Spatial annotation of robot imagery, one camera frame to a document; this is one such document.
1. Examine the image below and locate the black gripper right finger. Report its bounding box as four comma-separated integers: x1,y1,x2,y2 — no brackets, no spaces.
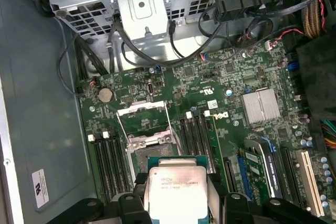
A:
207,173,329,224

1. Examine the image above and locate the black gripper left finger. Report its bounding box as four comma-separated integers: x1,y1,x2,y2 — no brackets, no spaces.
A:
55,173,150,224

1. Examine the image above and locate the silver topped green CPU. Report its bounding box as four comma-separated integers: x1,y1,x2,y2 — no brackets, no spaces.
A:
143,155,212,224

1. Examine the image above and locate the thin wire locking lever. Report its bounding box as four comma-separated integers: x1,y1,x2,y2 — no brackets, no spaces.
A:
167,125,184,159

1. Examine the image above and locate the metal CPU socket cover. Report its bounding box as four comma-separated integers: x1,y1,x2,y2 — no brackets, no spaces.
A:
116,100,175,149

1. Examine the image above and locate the blue expansion slot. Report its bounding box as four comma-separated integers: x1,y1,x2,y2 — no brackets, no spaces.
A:
237,155,254,201

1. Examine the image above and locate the short black expansion slot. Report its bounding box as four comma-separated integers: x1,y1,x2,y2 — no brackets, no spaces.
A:
224,156,239,194

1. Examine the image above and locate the RAM slot with black clip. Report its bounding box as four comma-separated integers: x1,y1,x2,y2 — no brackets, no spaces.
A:
111,133,132,201
96,136,116,204
178,113,202,158
194,113,215,175

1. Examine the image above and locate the RAM slot with white clip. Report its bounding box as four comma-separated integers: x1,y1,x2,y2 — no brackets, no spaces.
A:
203,110,224,176
87,134,110,205
185,111,208,158
102,131,124,202

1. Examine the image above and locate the long black expansion slot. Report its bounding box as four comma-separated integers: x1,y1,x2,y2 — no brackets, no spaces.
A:
279,145,301,208

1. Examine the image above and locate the white expansion slot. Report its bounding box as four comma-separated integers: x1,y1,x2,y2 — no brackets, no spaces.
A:
296,150,326,218

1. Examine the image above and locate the black graphics card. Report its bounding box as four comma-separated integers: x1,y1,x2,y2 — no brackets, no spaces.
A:
237,138,283,206

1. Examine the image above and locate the white label sticker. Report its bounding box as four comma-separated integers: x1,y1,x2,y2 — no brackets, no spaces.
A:
31,167,50,209

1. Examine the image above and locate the silver finned chipset heatsink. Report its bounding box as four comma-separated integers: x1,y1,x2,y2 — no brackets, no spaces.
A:
240,89,281,125

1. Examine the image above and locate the round silver coin battery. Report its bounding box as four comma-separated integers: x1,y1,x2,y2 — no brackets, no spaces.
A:
97,87,114,103

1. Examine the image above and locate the green motherboard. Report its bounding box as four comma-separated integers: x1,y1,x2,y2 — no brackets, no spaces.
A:
77,40,336,224

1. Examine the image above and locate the black and grey PC case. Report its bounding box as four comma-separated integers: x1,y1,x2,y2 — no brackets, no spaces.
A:
0,0,336,224

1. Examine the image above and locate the black plastic shroud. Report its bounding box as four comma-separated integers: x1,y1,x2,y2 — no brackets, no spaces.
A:
296,35,336,120

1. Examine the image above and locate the silver metal disk bay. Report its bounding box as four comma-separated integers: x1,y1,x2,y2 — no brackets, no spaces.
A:
44,0,224,44

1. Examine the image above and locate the black cable bundle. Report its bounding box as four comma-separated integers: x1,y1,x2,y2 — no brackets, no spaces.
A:
72,31,111,78

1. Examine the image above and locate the yellow and black wire bundle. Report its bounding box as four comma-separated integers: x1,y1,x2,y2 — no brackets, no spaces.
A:
300,0,326,40

